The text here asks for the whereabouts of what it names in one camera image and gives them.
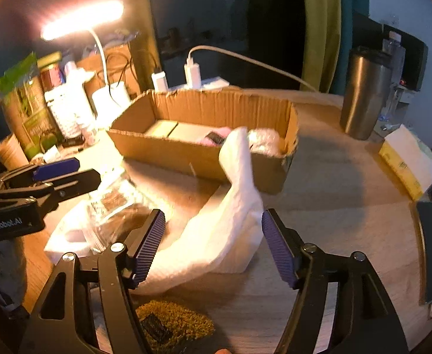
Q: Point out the white towel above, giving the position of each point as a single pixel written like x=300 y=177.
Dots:
x=238 y=199

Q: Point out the white flat packet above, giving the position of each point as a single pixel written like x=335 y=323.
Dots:
x=66 y=238

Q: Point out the black monitor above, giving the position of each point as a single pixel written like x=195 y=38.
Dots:
x=415 y=59

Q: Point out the small white charger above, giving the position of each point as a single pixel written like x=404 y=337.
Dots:
x=159 y=81

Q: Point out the clear water bottle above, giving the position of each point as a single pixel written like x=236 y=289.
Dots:
x=395 y=55

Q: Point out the brown paper cup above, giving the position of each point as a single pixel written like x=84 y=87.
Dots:
x=11 y=151

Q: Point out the fuzzy cloth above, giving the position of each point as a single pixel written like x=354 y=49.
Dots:
x=186 y=320

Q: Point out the black phone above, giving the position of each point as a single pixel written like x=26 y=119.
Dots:
x=431 y=250

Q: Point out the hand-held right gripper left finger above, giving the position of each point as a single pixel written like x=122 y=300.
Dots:
x=150 y=245

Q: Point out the brown cardboard carton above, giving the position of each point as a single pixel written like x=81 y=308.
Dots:
x=120 y=62

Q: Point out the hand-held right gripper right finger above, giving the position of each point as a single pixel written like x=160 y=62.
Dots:
x=278 y=250

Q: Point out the plastic wrapped bundle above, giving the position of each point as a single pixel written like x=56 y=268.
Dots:
x=265 y=140

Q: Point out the large white charger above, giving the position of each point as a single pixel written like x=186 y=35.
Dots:
x=192 y=74

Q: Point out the pale flat pad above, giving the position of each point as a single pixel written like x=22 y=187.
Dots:
x=190 y=132
x=160 y=128

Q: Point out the green glass bottle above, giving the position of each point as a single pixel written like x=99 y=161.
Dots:
x=48 y=141

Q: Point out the white desk lamp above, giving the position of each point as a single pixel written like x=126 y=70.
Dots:
x=83 y=20

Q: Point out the white woven basket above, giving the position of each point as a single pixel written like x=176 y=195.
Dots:
x=66 y=118

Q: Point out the red can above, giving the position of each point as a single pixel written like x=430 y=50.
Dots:
x=51 y=78

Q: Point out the white power strip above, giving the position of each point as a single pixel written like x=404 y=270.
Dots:
x=216 y=82

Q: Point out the green printed box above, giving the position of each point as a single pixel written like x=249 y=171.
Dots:
x=20 y=110

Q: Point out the clear plastic bag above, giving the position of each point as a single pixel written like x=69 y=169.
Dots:
x=116 y=199

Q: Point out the steel tumbler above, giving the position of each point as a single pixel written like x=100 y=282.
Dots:
x=363 y=96

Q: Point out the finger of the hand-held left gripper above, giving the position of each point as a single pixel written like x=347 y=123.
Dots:
x=57 y=166
x=77 y=182

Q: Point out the yellow curtain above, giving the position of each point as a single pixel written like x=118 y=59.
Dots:
x=319 y=25

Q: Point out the cardboard box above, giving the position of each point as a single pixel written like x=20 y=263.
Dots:
x=156 y=143

